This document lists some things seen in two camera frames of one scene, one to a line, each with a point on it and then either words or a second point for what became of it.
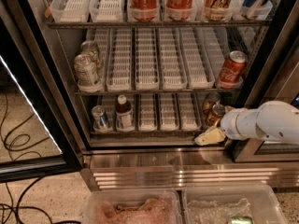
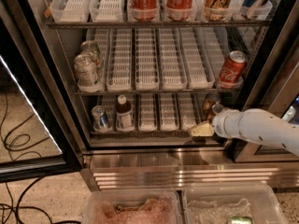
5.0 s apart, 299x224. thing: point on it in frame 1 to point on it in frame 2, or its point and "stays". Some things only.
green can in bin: (242, 219) stays
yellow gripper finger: (211, 136) to (203, 130)
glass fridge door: (40, 133) stays
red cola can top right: (179, 2) stays
